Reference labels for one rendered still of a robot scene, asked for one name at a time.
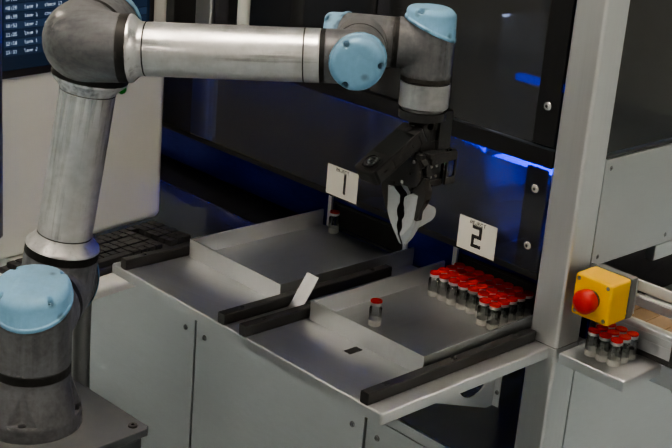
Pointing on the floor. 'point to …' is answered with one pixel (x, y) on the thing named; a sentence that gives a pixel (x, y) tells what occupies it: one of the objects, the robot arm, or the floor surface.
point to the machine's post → (576, 183)
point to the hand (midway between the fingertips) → (400, 237)
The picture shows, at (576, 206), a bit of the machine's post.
